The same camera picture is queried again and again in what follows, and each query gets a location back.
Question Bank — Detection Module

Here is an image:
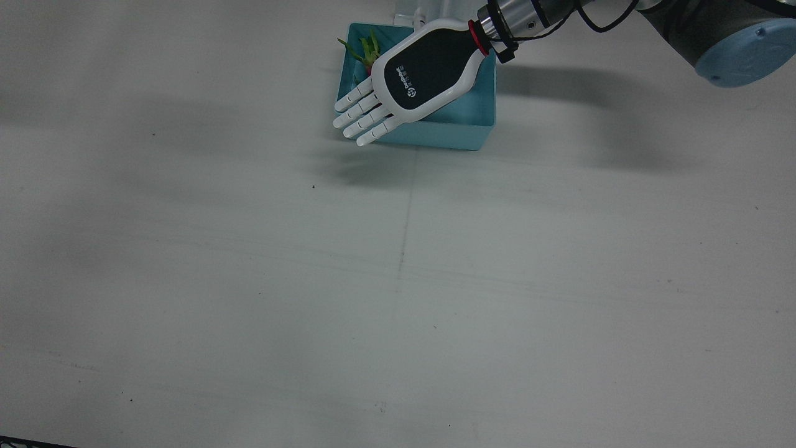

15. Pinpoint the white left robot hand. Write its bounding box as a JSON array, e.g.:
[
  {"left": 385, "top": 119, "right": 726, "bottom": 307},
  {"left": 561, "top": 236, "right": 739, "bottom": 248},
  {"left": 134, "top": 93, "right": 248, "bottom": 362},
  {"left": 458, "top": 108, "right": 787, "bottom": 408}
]
[{"left": 333, "top": 17, "right": 492, "bottom": 147}]

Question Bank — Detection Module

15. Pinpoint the red dragon fruit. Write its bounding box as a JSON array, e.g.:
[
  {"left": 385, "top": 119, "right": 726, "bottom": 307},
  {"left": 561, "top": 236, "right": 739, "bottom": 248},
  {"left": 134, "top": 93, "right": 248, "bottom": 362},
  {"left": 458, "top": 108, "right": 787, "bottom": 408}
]
[{"left": 337, "top": 28, "right": 383, "bottom": 75}]

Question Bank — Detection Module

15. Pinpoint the light blue plastic box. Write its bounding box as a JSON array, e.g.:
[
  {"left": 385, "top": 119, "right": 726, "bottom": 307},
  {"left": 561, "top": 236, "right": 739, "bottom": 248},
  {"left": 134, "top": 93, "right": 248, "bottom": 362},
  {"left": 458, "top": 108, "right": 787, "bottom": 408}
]
[{"left": 335, "top": 23, "right": 497, "bottom": 152}]

